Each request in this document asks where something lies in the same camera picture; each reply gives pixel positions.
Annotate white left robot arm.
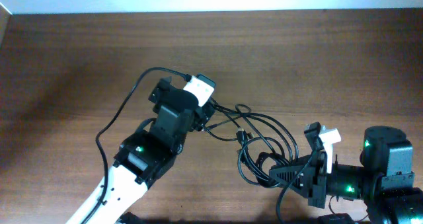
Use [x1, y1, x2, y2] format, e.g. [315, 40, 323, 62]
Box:
[69, 74, 215, 223]

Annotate black usb cables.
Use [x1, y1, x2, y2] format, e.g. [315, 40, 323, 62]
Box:
[201, 98, 300, 188]

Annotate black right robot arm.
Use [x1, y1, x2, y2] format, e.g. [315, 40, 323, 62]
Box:
[269, 122, 422, 223]

